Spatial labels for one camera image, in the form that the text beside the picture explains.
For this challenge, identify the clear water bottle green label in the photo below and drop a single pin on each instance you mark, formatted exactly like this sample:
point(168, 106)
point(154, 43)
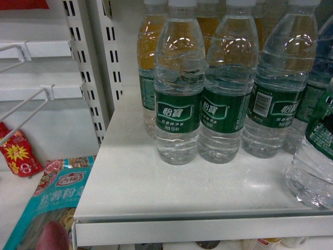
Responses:
point(309, 177)

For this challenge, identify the teal noodle packet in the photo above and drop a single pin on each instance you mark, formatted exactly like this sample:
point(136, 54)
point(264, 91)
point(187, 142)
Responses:
point(47, 220)

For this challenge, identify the slotted shelf upright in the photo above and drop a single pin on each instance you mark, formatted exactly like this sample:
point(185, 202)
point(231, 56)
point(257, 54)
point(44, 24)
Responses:
point(92, 28)

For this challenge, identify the water bottle front left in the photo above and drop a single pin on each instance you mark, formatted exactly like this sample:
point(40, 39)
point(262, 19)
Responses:
point(180, 61)

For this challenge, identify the water bottle front middle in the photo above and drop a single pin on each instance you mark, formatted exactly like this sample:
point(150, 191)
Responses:
point(231, 65)

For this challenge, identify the red snack packet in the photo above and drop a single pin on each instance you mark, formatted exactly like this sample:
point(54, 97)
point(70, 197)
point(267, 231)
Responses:
point(19, 156)

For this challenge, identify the water bottle back left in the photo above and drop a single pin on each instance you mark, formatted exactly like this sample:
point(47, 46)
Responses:
point(148, 36)

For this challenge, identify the water bottle barcode side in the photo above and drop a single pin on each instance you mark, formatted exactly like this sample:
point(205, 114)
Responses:
point(286, 60)

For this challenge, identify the white upper shelf board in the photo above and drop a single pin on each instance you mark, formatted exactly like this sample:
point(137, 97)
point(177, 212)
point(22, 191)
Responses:
point(132, 196)

